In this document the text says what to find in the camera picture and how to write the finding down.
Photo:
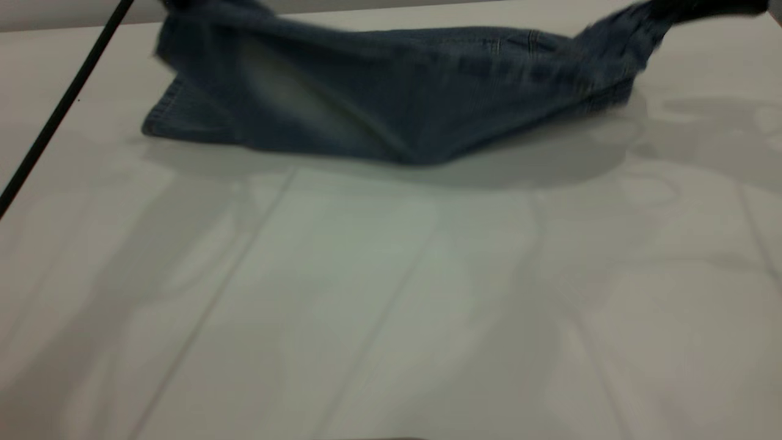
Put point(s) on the blue denim shorts with print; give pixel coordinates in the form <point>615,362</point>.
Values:
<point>397,91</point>

